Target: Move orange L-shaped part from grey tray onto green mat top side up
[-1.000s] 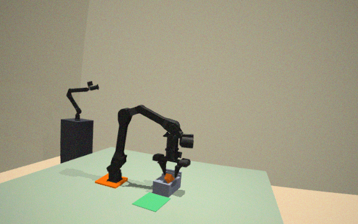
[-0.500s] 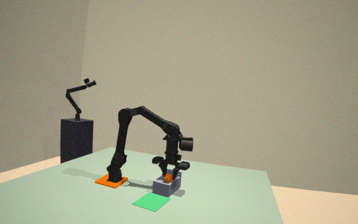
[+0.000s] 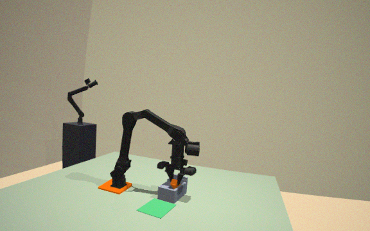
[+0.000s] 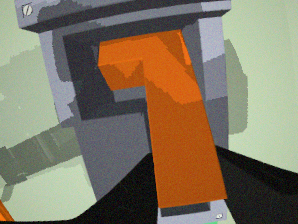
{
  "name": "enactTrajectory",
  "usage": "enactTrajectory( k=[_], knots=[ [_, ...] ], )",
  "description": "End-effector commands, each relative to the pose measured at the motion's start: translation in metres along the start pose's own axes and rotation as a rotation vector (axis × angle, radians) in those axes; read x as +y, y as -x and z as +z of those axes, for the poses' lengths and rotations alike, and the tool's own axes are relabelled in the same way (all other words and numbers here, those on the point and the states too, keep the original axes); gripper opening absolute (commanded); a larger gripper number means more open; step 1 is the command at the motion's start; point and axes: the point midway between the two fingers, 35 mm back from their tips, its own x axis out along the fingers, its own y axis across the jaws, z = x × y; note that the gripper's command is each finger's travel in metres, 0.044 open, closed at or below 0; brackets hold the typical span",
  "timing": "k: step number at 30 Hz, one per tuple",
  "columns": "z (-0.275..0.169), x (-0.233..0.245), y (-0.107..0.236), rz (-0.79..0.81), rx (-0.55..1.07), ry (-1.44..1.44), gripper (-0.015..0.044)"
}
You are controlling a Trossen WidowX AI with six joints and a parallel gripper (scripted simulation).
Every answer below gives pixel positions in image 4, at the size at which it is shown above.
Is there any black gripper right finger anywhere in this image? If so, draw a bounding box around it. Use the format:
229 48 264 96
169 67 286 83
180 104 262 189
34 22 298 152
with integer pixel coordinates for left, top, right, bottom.
216 144 298 224

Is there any orange l-shaped part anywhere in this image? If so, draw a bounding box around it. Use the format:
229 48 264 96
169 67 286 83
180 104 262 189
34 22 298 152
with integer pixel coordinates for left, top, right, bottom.
98 30 227 208

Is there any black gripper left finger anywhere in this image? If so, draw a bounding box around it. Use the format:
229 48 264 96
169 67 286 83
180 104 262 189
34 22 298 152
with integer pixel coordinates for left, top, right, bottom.
0 153 158 224

